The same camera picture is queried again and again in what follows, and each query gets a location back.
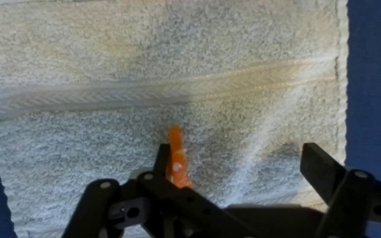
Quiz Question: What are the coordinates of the small orange object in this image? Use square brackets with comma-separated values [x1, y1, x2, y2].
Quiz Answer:
[166, 125, 196, 190]

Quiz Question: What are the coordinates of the blue ironing board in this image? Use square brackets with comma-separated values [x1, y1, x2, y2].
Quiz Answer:
[0, 0, 381, 238]

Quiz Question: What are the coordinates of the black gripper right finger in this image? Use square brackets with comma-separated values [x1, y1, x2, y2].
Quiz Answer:
[299, 141, 381, 238]

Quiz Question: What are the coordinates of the white terry towel cloth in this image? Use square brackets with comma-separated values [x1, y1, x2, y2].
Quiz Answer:
[0, 0, 350, 238]

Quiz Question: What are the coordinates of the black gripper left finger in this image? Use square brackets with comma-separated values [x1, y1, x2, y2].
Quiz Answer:
[63, 141, 256, 238]

